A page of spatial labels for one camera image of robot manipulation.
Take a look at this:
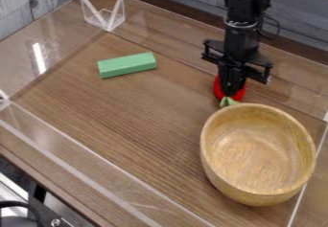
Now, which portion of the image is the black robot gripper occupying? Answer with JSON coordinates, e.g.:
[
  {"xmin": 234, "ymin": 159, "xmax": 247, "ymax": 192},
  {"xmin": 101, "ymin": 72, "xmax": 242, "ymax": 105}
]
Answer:
[{"xmin": 203, "ymin": 39, "xmax": 275, "ymax": 97}]

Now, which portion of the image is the red plush strawberry toy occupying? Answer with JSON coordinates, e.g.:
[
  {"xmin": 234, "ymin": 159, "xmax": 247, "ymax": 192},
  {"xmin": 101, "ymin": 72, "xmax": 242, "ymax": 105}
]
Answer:
[{"xmin": 213, "ymin": 75, "xmax": 250, "ymax": 108}]

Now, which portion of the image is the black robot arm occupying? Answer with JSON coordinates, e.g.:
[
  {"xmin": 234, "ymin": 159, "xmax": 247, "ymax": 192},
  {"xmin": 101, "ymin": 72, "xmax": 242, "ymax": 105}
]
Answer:
[{"xmin": 203, "ymin": 0, "xmax": 274, "ymax": 101}]

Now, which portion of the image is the wooden bowl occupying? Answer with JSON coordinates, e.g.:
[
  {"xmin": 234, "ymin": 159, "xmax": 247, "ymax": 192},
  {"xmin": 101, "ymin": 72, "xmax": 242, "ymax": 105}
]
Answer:
[{"xmin": 200, "ymin": 103, "xmax": 317, "ymax": 206}]

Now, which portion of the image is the green rectangular block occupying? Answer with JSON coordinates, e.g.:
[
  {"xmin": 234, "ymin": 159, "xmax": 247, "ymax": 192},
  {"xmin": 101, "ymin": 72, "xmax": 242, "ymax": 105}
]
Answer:
[{"xmin": 98, "ymin": 52, "xmax": 157, "ymax": 79}]

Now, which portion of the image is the clear acrylic barrier wall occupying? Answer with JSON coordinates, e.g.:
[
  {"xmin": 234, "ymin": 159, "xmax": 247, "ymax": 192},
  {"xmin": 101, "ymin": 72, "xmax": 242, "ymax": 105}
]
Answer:
[{"xmin": 0, "ymin": 0, "xmax": 328, "ymax": 227}]

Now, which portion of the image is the clear acrylic corner bracket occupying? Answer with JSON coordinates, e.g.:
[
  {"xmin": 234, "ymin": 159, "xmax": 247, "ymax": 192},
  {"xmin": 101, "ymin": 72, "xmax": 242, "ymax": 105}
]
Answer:
[{"xmin": 80, "ymin": 0, "xmax": 126, "ymax": 32}]

